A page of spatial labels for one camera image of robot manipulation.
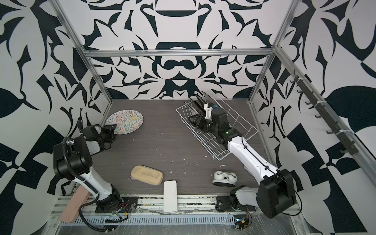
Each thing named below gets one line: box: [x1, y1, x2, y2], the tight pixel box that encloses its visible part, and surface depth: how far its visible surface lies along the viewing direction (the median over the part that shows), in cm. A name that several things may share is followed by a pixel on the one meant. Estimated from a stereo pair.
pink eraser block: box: [59, 185, 91, 224], surface depth 73 cm
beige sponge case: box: [127, 164, 164, 186], surface depth 82 cm
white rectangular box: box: [163, 180, 178, 213], surface depth 74 cm
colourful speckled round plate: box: [104, 109, 144, 136], surface depth 107 cm
